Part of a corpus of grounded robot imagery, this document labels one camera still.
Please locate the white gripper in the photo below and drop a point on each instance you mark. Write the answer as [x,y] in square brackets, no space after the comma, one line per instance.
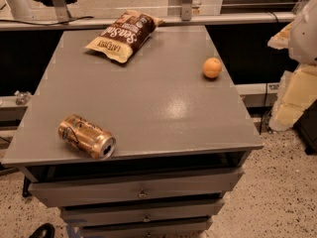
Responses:
[305,39]

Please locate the black shoe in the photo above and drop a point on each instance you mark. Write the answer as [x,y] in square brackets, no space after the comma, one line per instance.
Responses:
[44,231]

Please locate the grey drawer cabinet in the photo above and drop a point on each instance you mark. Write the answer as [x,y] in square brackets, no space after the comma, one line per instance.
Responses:
[165,115]

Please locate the crumpled clear plastic object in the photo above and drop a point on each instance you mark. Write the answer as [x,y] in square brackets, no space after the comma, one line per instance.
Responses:
[22,98]

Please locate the middle grey drawer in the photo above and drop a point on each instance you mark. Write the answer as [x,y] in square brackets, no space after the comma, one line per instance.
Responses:
[143,213]

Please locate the brown chips bag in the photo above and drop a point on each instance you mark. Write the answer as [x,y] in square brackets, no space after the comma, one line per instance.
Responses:
[125,36]

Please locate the grey drawer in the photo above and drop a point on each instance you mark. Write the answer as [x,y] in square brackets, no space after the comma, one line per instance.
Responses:
[119,189]
[143,213]
[147,230]

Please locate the orange soda can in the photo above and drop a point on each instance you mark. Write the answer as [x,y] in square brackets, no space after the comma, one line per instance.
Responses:
[87,137]

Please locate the bottom grey drawer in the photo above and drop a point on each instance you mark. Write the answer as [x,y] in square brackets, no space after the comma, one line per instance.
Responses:
[147,230]

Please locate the grey metal rail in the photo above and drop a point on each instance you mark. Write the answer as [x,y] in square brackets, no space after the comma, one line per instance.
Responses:
[87,22]

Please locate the orange fruit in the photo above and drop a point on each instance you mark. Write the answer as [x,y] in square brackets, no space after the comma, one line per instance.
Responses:
[212,68]

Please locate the top grey drawer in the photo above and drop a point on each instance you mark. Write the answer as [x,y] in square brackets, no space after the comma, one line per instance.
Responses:
[119,189]

